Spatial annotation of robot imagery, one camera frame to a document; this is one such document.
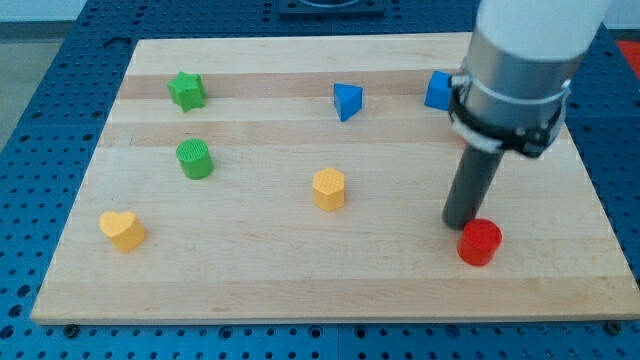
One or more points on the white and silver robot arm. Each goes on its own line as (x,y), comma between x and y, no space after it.
(511,90)

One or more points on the yellow hexagon block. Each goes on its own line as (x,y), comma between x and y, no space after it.
(329,189)

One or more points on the light wooden board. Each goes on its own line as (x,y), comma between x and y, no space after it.
(248,245)

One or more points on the red cylinder block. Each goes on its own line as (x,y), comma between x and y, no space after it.
(479,242)

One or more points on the blue cube block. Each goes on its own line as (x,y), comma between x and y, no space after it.
(438,91)

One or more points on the blue triangle block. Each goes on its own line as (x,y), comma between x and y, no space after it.
(348,100)

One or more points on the green star block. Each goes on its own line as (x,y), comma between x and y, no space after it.
(187,91)

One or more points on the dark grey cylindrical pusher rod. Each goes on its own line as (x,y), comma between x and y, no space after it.
(472,180)

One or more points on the green cylinder block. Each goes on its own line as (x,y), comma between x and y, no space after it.
(194,159)

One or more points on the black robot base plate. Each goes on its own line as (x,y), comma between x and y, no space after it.
(298,8)

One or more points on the yellow heart block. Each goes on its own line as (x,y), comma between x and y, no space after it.
(124,230)

